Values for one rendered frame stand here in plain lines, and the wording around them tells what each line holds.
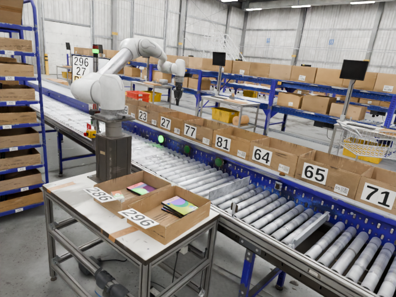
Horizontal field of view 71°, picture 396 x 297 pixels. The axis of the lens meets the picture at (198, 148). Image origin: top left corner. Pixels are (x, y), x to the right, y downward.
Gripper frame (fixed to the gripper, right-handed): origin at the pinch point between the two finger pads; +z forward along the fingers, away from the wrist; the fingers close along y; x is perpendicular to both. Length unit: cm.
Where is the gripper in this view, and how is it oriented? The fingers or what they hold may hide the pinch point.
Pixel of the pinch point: (177, 102)
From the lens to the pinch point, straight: 285.8
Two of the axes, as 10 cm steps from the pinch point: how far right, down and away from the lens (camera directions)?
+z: -1.0, 9.5, 2.9
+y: -7.0, 1.4, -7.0
